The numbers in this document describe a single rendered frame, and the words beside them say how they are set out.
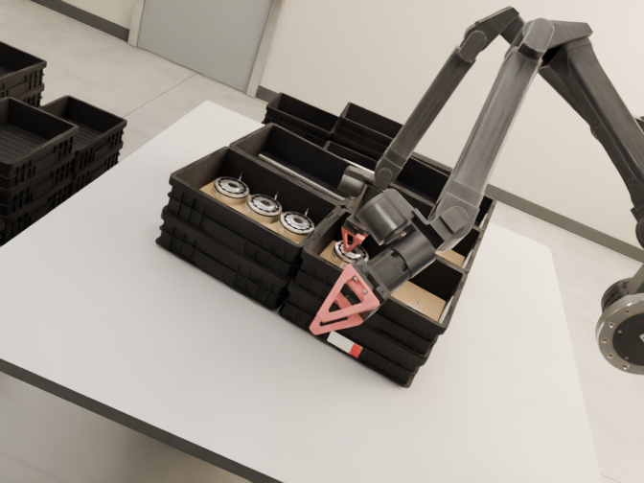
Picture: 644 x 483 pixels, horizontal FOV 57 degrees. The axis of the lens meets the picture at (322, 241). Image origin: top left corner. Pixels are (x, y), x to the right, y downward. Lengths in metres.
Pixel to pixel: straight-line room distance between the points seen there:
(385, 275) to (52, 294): 0.90
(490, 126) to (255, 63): 3.83
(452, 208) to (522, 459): 0.90
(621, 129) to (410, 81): 3.53
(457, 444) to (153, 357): 0.75
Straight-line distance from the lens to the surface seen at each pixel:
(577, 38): 1.16
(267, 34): 4.66
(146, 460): 2.10
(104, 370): 1.38
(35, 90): 2.95
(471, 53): 1.45
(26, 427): 2.15
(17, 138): 2.53
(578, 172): 4.83
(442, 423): 1.58
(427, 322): 1.45
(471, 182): 0.94
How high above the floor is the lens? 1.73
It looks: 31 degrees down
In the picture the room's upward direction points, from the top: 23 degrees clockwise
